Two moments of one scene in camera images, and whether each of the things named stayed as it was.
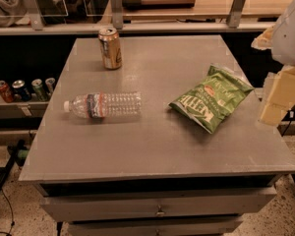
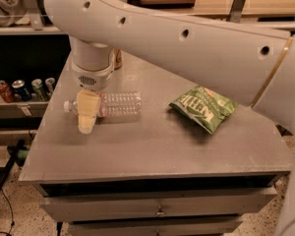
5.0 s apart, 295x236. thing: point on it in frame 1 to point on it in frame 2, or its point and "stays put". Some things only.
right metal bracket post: (234, 18) stays put
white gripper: (290, 38) to (90, 78)
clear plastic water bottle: (105, 104) stays put
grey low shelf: (17, 109) stays put
